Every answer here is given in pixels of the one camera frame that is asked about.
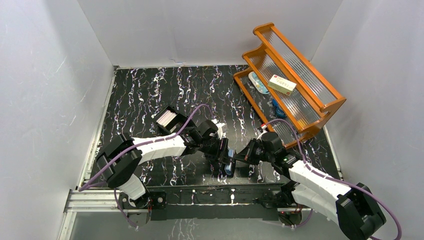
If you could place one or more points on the black card holder wallet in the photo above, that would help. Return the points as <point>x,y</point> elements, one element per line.
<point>230,165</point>

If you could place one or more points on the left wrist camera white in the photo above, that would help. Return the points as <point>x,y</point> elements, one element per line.
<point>221,128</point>

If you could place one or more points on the cream cardboard box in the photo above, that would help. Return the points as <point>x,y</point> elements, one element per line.
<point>281,85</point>

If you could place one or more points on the black aluminium base frame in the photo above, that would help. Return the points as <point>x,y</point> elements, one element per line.
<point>230,201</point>

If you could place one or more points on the black box of cards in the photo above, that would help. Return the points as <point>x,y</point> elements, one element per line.
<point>169,120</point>

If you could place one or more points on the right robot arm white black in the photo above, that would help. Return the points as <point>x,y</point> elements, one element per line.
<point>356,213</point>

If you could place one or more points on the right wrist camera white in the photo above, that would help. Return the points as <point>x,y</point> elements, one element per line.
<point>263,130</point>

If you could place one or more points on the blue small object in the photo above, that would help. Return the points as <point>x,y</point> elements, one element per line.
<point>278,111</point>

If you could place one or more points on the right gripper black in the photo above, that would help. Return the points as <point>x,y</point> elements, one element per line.
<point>247,154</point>

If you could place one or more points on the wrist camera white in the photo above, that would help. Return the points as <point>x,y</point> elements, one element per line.
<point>221,128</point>
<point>263,130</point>

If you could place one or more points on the white blue oval package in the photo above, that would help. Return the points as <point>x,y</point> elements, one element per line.
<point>257,83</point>

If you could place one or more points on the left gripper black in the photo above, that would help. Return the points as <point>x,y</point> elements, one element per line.
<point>223,150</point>

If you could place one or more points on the orange wooden shelf rack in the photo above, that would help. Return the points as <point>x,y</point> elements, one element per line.
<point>310,106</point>

